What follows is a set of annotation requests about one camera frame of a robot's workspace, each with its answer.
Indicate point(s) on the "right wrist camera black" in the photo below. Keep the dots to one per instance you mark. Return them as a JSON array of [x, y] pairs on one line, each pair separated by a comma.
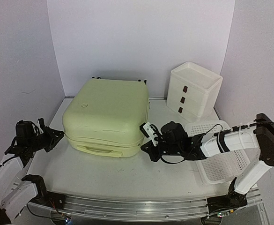
[[170, 133]]

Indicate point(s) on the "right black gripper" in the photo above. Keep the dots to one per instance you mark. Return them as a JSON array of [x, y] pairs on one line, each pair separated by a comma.
[[154, 147]]

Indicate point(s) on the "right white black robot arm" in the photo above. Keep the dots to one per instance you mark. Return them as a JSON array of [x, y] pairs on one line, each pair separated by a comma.
[[256, 135]]

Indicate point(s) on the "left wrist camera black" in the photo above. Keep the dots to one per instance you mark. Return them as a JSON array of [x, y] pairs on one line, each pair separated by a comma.
[[26, 130]]

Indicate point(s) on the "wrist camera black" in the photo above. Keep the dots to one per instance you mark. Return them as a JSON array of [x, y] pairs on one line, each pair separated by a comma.
[[170, 133], [26, 130]]

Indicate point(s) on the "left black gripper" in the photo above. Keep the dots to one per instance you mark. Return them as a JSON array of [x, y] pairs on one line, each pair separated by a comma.
[[52, 140]]

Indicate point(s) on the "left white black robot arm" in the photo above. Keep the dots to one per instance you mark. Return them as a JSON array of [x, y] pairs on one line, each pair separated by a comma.
[[17, 187]]

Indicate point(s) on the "pale green hard-shell suitcase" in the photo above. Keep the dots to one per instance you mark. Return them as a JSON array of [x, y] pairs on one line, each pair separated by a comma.
[[103, 119]]

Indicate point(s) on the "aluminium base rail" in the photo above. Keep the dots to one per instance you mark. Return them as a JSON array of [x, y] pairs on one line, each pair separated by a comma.
[[186, 211]]

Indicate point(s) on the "white three-drawer storage cabinet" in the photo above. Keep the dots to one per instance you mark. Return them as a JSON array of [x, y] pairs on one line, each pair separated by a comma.
[[193, 91]]

